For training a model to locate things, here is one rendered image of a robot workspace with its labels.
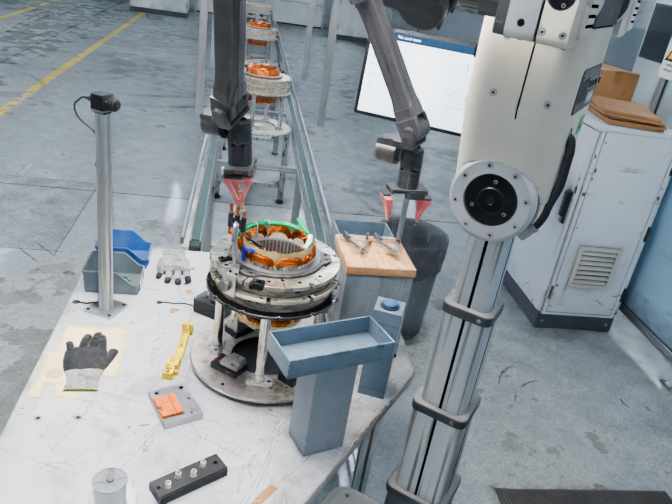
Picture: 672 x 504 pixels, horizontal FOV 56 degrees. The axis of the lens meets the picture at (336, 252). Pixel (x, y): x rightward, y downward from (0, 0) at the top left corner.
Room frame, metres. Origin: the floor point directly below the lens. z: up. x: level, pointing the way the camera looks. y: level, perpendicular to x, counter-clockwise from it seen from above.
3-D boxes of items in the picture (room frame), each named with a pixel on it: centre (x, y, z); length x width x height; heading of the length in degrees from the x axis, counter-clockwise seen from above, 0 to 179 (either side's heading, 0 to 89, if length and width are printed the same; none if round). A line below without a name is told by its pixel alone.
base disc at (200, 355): (1.39, 0.14, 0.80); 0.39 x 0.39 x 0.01
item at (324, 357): (1.11, -0.02, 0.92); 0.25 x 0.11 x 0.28; 121
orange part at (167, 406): (1.13, 0.32, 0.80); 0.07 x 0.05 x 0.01; 36
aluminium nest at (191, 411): (1.15, 0.31, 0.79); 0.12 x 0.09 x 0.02; 36
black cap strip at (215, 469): (0.93, 0.22, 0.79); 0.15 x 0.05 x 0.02; 134
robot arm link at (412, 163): (1.59, -0.15, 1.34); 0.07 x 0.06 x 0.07; 63
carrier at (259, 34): (5.72, 0.97, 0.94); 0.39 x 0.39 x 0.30
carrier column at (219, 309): (1.38, 0.27, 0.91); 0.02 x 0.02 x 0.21
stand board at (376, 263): (1.57, -0.10, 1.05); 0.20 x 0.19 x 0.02; 13
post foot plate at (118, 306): (1.51, 0.62, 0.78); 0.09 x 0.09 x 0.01; 76
